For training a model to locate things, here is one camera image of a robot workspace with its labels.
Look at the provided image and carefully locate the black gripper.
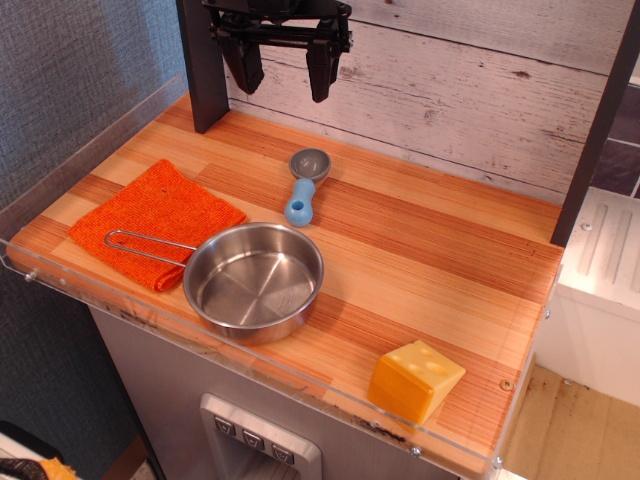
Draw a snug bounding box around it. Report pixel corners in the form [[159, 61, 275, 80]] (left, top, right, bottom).
[[202, 1, 353, 103]]

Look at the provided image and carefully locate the silver pot with wire handle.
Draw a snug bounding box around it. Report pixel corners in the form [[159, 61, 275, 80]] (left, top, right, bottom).
[[104, 222, 325, 344]]

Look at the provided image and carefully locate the orange cloth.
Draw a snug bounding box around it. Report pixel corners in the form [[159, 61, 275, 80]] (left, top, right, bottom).
[[69, 160, 248, 292]]

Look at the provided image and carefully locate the yellow toy cheese wedge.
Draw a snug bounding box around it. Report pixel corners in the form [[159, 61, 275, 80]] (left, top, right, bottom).
[[367, 340, 466, 425]]

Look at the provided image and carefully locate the clear acrylic table guard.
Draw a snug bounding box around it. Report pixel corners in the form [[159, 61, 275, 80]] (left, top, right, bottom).
[[1, 77, 561, 479]]

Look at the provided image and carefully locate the silver dispenser panel with buttons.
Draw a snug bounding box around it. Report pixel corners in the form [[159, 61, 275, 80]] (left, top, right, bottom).
[[200, 393, 323, 479]]

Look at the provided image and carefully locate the orange black object bottom left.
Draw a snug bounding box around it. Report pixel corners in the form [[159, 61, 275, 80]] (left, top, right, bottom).
[[1, 458, 77, 480]]

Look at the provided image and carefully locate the dark left shelf post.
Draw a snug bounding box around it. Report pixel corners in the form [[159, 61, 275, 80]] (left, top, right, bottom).
[[176, 0, 229, 133]]

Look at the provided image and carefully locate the dark shelf post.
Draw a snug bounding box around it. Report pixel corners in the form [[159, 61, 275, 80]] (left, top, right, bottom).
[[550, 1, 639, 247], [176, 0, 229, 133]]

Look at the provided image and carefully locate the grey scoop blue handle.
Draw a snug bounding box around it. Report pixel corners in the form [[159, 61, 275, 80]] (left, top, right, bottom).
[[284, 148, 332, 227]]

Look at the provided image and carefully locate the dark right shelf post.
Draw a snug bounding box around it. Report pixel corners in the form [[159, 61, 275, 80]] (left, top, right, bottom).
[[550, 1, 639, 247]]

